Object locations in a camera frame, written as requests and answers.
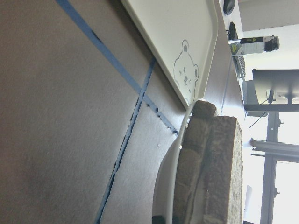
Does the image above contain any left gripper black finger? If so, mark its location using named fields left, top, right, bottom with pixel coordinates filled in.
left=152, top=215, right=165, bottom=224

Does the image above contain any white round plate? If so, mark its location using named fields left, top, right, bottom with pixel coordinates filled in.
left=152, top=103, right=195, bottom=224

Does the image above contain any brown bread slice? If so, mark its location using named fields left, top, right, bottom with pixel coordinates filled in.
left=185, top=116, right=242, bottom=224

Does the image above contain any computer monitor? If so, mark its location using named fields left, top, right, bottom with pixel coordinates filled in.
left=243, top=69, right=299, bottom=112

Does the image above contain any cream bear tray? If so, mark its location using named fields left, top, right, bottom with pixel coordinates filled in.
left=122, top=0, right=218, bottom=108

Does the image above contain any black keyboard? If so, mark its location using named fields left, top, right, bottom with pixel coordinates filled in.
left=228, top=22, right=246, bottom=81

